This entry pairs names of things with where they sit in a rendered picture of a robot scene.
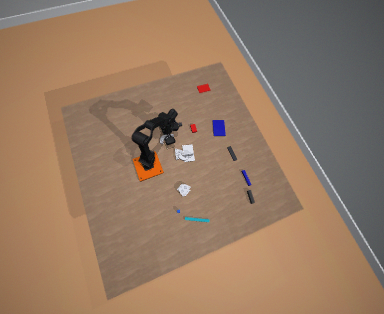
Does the blue flat plate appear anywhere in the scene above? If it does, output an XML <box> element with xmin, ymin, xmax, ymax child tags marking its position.
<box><xmin>213</xmin><ymin>120</ymin><xmax>226</xmax><ymax>136</ymax></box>

